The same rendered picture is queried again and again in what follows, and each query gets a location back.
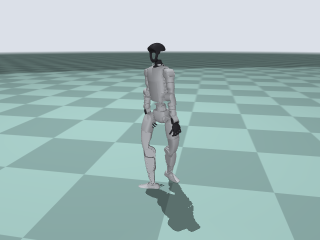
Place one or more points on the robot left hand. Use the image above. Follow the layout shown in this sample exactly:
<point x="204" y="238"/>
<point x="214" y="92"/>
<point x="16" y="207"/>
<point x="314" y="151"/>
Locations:
<point x="176" y="129"/>

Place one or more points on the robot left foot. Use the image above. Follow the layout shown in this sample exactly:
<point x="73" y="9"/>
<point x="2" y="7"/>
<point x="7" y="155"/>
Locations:
<point x="172" y="177"/>

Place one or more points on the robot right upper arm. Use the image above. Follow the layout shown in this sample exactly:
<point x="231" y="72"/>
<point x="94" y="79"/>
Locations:
<point x="146" y="90"/>

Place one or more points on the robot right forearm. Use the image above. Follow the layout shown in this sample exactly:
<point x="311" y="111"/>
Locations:
<point x="147" y="102"/>

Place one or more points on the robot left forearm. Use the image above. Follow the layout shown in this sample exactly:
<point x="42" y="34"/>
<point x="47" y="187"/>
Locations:
<point x="172" y="108"/>

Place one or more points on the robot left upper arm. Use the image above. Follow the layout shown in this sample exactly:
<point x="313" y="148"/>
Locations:
<point x="169" y="75"/>

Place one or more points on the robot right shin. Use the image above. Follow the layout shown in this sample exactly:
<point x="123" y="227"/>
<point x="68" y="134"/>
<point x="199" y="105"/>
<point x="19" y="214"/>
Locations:
<point x="150" y="163"/>

